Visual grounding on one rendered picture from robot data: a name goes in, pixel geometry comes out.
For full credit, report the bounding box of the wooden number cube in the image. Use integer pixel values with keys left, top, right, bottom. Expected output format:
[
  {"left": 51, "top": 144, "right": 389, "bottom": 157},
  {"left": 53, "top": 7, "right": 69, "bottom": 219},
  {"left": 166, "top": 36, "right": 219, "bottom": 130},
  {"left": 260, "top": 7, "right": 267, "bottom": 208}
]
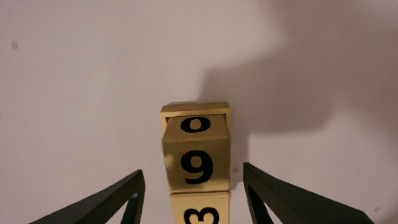
[
  {"left": 161, "top": 114, "right": 230, "bottom": 193},
  {"left": 169, "top": 190, "right": 230, "bottom": 224}
]

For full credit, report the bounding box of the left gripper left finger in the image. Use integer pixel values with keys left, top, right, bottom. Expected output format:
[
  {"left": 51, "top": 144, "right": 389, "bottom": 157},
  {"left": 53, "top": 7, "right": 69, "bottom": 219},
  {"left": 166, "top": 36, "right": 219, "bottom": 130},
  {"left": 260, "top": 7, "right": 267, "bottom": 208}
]
[{"left": 28, "top": 169, "right": 146, "bottom": 224}]

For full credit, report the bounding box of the tan rectangular tray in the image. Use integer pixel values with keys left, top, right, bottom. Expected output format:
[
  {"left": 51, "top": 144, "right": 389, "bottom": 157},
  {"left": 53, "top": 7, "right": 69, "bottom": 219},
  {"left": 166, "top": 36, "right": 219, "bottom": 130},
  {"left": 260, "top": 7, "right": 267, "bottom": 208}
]
[{"left": 160, "top": 102, "right": 231, "bottom": 160}]

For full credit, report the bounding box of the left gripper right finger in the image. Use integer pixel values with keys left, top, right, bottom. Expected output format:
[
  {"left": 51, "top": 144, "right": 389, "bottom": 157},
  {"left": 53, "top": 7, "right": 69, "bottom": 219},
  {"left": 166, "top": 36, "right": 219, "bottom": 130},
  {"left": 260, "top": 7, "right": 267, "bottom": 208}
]
[{"left": 243, "top": 162, "right": 375, "bottom": 224}]

